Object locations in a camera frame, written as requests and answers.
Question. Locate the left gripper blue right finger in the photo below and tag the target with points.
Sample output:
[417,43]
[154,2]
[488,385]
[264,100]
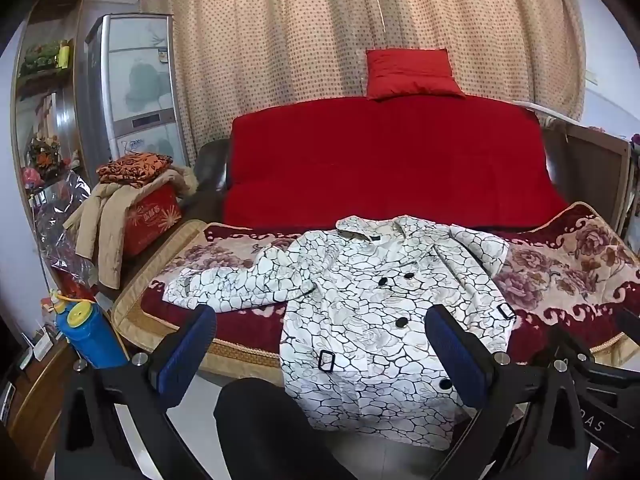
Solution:
[464,358]

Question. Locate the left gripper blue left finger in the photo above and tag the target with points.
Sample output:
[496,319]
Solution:
[178,357]

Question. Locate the white black-patterned coat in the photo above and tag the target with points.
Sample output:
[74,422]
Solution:
[353,351]

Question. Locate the floral maroon beige blanket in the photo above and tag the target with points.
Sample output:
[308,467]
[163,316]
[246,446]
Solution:
[573,272]

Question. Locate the blue bottle yellow lid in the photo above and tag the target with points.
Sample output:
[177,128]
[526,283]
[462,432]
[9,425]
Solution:
[83,323]

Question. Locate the black trousered leg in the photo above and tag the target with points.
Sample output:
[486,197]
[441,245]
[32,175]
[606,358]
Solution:
[264,434]

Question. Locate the red printed box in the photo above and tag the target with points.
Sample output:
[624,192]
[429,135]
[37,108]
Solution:
[149,218]

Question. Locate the beige jacket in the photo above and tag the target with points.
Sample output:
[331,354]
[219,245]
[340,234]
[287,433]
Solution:
[99,222]

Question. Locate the brown wooden headboard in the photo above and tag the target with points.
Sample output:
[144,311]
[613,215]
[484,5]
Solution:
[590,166]

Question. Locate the orange black patterned cloth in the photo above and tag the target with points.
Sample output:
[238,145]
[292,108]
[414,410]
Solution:
[134,169]

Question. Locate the clear plastic bag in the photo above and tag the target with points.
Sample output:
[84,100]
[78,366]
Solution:
[52,206]

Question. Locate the dark leather sofa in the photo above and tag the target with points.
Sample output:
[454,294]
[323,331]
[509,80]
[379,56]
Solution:
[212,172]

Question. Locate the red quilt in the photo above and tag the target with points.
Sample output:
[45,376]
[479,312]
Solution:
[469,161]

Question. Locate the wooden display shelf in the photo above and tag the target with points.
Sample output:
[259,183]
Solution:
[46,136]

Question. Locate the red pillow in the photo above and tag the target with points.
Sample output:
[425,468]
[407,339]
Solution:
[409,72]

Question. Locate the beige dotted curtain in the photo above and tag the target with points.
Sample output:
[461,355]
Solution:
[233,57]

